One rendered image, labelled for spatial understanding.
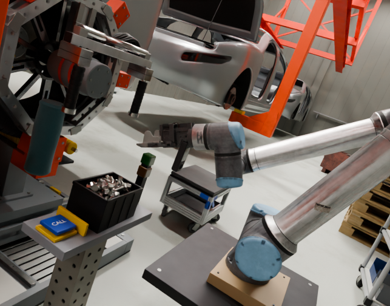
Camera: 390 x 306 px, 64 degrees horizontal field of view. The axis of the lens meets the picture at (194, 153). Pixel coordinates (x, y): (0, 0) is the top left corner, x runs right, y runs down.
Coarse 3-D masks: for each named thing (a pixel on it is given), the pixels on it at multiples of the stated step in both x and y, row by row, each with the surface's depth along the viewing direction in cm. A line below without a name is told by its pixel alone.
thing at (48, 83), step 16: (64, 0) 115; (64, 16) 138; (32, 48) 112; (48, 48) 122; (16, 64) 109; (32, 64) 115; (32, 80) 117; (48, 80) 123; (16, 96) 115; (32, 96) 144; (48, 96) 126; (64, 96) 133; (80, 96) 143; (32, 112) 130
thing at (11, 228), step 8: (56, 192) 165; (64, 200) 159; (56, 208) 154; (24, 216) 138; (32, 216) 142; (40, 216) 145; (0, 224) 128; (8, 224) 132; (16, 224) 133; (0, 232) 123; (8, 232) 127; (16, 232) 130; (0, 240) 125; (8, 240) 129
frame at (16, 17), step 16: (16, 0) 96; (48, 0) 99; (80, 0) 108; (96, 0) 114; (16, 16) 92; (32, 16) 96; (96, 16) 124; (112, 16) 124; (16, 32) 94; (112, 32) 128; (0, 48) 93; (0, 64) 94; (112, 64) 138; (0, 80) 96; (112, 80) 139; (0, 96) 98; (112, 96) 144; (16, 112) 105; (80, 112) 136; (96, 112) 139; (32, 128) 113; (64, 128) 127; (80, 128) 134
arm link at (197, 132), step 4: (196, 124) 105; (200, 124) 105; (204, 124) 104; (192, 128) 104; (196, 128) 104; (200, 128) 103; (192, 132) 103; (196, 132) 103; (200, 132) 102; (192, 136) 103; (196, 136) 103; (200, 136) 103; (192, 140) 103; (196, 140) 103; (200, 140) 103; (196, 144) 104; (200, 144) 103; (196, 148) 105; (200, 148) 105; (204, 148) 104
